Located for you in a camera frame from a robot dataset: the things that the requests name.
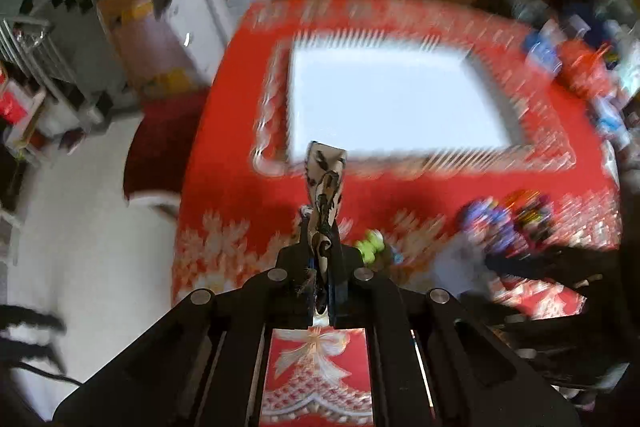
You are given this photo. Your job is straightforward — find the leopard print hair bow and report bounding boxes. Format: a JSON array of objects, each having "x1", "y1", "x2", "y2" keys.
[{"x1": 300, "y1": 141, "x2": 347, "y2": 317}]

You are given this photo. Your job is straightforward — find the metal stair railing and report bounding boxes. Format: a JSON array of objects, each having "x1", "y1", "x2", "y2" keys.
[{"x1": 1, "y1": 0, "x2": 117, "y2": 121}]

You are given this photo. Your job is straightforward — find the white striped jewelry tray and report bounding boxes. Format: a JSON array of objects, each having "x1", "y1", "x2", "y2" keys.
[{"x1": 250, "y1": 30, "x2": 576, "y2": 179}]

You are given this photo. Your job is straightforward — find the red plastic bag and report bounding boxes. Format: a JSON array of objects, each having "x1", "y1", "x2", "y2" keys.
[{"x1": 556, "y1": 39, "x2": 615, "y2": 101}]

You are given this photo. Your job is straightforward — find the blue tissue pack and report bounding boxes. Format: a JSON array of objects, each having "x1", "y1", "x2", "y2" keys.
[{"x1": 522, "y1": 18, "x2": 567, "y2": 78}]

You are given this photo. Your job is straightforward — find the red floral tablecloth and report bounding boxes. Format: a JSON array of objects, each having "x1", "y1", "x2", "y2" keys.
[{"x1": 169, "y1": 0, "x2": 624, "y2": 427}]

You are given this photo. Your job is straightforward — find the grey jacket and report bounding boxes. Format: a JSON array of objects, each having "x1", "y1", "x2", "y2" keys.
[{"x1": 152, "y1": 0, "x2": 236, "y2": 84}]

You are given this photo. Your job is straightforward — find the dark red stool cushion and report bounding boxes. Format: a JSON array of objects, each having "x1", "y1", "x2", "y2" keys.
[{"x1": 122, "y1": 90, "x2": 208, "y2": 218}]

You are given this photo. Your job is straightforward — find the green toy hair tie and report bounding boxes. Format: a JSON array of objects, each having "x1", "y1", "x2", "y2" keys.
[{"x1": 354, "y1": 229, "x2": 388, "y2": 266}]

